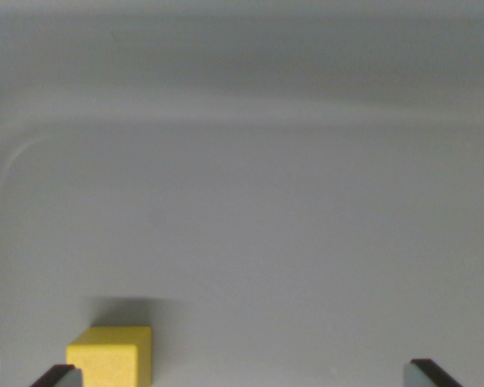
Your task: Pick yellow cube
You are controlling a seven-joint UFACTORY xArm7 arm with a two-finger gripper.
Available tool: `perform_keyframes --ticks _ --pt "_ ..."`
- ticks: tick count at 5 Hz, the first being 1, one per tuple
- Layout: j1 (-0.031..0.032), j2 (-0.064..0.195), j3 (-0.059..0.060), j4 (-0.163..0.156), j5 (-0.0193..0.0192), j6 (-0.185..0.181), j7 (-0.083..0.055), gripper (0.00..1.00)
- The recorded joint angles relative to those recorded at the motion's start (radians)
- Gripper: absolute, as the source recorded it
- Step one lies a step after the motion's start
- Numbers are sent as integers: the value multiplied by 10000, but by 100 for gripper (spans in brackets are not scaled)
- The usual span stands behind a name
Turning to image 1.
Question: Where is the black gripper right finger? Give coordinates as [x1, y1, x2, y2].
[403, 358, 465, 387]

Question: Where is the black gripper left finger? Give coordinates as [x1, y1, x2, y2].
[29, 364, 84, 387]

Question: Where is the yellow wooden cube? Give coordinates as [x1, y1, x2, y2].
[65, 326, 152, 387]

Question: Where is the white plastic bin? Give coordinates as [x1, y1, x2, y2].
[0, 0, 484, 387]

